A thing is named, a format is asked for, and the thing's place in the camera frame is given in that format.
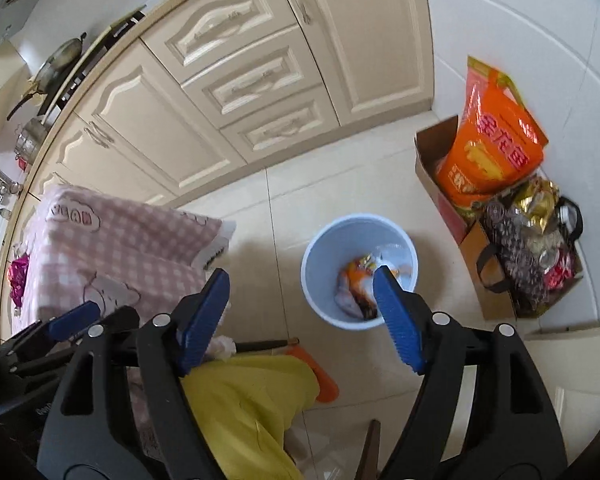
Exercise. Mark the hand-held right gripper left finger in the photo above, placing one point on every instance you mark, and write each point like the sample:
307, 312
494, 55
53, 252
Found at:
202, 320

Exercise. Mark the black gas stove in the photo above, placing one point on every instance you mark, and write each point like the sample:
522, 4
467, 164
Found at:
95, 45

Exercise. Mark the wooden stick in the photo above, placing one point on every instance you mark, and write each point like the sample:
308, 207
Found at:
265, 345

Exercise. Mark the orange snack wrapper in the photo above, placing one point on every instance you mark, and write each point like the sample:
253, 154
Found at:
357, 280

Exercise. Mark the gold foil package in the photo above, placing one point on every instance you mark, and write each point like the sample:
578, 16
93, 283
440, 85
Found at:
537, 202

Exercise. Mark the pink checked tablecloth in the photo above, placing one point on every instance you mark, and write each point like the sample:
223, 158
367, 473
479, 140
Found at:
105, 245

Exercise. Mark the magenta snack wrapper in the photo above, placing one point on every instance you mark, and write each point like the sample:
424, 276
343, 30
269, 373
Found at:
19, 277

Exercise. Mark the small cream drawer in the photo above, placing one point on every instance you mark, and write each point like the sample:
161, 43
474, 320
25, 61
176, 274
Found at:
280, 127

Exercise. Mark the steel frying pan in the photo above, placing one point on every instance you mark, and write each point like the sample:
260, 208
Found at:
60, 57

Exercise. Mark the orange food bag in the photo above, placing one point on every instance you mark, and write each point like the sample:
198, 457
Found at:
495, 140

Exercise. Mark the orange slipper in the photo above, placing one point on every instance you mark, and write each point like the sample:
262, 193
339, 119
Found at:
322, 380

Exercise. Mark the brown wooden leg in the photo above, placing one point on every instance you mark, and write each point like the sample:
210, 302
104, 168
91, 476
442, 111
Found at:
371, 450

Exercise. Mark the medium cream drawer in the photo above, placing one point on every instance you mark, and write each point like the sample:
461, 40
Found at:
252, 82

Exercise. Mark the large cream drawer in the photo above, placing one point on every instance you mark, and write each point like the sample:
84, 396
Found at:
220, 25

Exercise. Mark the yellow cloth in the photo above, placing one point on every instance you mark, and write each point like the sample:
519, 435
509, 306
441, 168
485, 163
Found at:
245, 405

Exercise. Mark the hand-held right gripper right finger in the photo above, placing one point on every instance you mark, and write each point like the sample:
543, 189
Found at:
397, 320

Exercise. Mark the cream kitchen cabinet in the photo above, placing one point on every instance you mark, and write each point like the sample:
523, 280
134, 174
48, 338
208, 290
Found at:
370, 40

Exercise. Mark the brown cardboard box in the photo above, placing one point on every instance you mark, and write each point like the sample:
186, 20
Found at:
440, 180

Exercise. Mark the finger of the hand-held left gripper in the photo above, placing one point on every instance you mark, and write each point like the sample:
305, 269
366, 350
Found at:
121, 322
75, 321

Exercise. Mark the hanging utensil rack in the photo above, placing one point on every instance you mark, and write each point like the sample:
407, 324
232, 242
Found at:
0, 185

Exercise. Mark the cream range hood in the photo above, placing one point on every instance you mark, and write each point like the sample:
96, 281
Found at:
0, 90

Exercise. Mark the light blue trash bin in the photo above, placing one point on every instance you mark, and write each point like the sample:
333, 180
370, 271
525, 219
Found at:
320, 270

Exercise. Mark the steel pot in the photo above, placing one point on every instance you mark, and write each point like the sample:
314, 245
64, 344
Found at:
30, 137

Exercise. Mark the black patterned tote bag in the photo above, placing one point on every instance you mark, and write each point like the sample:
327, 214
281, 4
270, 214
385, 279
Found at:
520, 260

